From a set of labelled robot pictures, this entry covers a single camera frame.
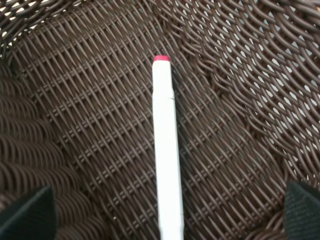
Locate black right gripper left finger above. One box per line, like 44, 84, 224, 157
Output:
0, 186, 57, 240

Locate white marker pink caps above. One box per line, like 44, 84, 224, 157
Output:
152, 55, 184, 240

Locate dark brown wicker basket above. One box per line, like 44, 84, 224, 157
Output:
0, 0, 320, 240

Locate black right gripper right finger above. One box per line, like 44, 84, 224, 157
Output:
283, 181, 320, 240

